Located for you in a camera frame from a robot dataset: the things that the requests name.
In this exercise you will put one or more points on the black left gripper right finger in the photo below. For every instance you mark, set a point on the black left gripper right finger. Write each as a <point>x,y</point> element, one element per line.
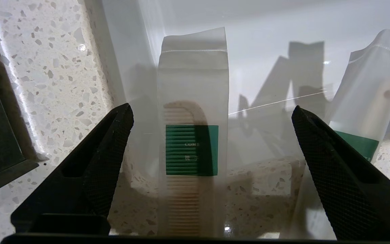
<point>357,196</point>

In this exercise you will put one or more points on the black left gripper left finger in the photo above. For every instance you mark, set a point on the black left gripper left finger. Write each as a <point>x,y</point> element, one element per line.
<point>80,189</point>

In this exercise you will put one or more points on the toothbrush packet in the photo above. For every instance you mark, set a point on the toothbrush packet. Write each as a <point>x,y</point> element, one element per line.
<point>367,84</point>

